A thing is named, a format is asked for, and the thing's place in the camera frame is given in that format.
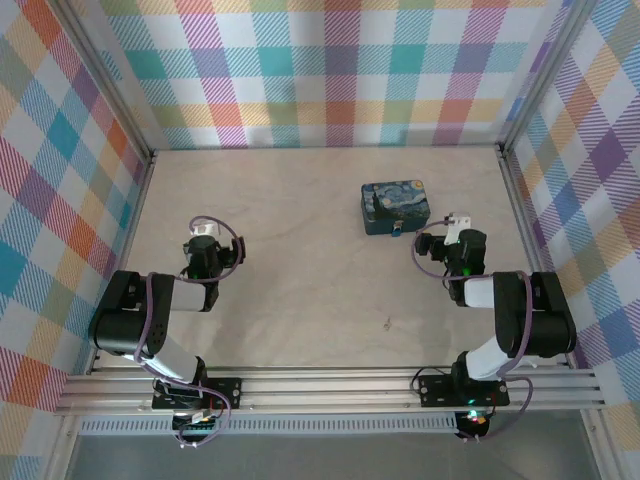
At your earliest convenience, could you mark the wide aluminium mounting rail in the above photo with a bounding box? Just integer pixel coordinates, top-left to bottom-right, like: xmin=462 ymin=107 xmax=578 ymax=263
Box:
xmin=53 ymin=367 xmax=607 ymax=417

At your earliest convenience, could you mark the aluminium frame side rail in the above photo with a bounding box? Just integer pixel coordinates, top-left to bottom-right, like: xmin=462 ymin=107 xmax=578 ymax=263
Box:
xmin=498 ymin=144 xmax=602 ymax=372
xmin=85 ymin=149 xmax=159 ymax=376

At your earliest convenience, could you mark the starry night tin box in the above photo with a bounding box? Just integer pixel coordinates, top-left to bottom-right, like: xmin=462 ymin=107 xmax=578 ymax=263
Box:
xmin=360 ymin=178 xmax=432 ymax=237

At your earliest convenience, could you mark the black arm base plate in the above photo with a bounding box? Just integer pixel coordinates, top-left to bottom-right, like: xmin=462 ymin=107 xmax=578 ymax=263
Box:
xmin=151 ymin=377 xmax=244 ymax=412
xmin=417 ymin=373 xmax=512 ymax=408

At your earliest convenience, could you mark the grey slotted cable duct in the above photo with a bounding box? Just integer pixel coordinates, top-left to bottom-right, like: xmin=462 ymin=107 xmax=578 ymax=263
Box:
xmin=78 ymin=417 xmax=460 ymax=436

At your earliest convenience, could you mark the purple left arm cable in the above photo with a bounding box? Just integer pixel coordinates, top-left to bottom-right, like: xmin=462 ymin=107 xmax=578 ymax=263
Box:
xmin=133 ymin=214 xmax=247 ymax=449

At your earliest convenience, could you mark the aluminium frame leg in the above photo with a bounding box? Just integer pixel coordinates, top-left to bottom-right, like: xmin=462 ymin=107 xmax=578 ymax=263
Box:
xmin=578 ymin=407 xmax=619 ymax=480
xmin=45 ymin=414 xmax=84 ymax=480

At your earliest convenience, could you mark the aluminium frame corner post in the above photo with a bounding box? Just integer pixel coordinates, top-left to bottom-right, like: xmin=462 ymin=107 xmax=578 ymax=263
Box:
xmin=62 ymin=0 xmax=159 ymax=159
xmin=498 ymin=0 xmax=592 ymax=152

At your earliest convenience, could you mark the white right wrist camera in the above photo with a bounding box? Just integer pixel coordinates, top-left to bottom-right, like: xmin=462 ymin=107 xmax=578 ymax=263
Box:
xmin=443 ymin=212 xmax=472 ymax=246

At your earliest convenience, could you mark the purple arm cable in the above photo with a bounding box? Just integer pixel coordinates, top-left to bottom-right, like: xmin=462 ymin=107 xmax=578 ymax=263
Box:
xmin=133 ymin=214 xmax=247 ymax=449
xmin=410 ymin=218 xmax=534 ymax=444

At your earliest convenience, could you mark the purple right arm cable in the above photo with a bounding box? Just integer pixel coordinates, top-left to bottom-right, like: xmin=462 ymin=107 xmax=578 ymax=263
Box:
xmin=410 ymin=218 xmax=534 ymax=444

